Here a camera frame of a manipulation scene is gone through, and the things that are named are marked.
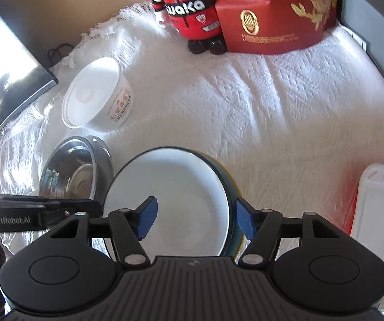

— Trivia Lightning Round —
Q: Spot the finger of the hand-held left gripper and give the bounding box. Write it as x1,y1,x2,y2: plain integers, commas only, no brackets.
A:
0,192,94,205
43,199,104,225

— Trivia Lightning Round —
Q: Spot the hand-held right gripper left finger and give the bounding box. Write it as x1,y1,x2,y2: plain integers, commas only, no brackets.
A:
48,196,159,269

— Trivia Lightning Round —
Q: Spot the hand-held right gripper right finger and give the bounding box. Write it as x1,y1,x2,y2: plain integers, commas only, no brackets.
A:
235,197,342,269

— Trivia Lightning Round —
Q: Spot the stainless steel bowl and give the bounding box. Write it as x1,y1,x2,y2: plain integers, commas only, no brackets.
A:
39,136,114,208

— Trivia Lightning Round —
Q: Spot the blue enamel bowl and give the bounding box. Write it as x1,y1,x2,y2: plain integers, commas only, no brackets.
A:
104,146,243,258

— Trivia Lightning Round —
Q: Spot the white printed paper bowl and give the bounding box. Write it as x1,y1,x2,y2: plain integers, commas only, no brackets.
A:
61,57,134,133

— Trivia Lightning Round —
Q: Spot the red rectangular foil tray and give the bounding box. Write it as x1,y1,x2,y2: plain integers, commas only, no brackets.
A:
350,163,384,310

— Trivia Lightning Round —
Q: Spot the white knitted cloth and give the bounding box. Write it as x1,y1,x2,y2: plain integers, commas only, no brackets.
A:
0,0,384,258

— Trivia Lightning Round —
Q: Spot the black monitor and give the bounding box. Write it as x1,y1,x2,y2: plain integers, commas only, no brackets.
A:
0,0,59,145

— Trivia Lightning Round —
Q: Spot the red snack bag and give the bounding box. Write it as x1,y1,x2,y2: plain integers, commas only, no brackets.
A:
200,0,342,55

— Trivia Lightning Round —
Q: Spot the panda figurine in red suit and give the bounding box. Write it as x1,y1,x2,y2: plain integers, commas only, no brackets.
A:
150,0,228,55

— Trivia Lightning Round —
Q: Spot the black cable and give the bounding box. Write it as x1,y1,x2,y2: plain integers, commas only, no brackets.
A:
48,43,76,65

